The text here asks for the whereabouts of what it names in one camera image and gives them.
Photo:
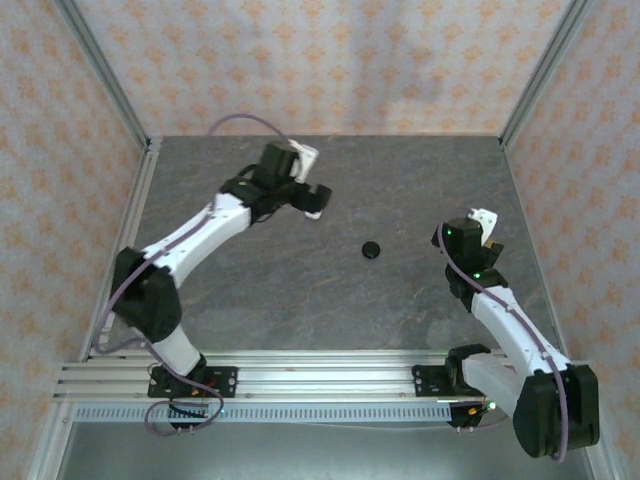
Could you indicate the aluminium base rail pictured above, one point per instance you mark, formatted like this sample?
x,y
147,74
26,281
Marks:
x,y
325,375

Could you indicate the round black charging case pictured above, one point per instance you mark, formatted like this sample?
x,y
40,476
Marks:
x,y
371,249

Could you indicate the grey metal sheet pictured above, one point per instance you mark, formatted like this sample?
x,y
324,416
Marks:
x,y
325,455

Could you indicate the white charging case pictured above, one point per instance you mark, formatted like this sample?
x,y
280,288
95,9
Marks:
x,y
313,216

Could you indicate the aluminium lower frame rail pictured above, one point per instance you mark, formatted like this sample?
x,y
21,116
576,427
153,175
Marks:
x,y
50,450
607,465

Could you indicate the aluminium frame post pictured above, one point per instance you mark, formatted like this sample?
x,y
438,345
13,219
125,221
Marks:
x,y
107,75
541,75

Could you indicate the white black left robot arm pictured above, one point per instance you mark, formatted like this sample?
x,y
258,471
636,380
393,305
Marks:
x,y
200,235

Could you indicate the aluminium table side rail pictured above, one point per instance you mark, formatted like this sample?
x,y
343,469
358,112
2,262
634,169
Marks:
x,y
517,190
144,180

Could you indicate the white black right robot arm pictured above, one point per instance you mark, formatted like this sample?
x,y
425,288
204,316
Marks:
x,y
505,332

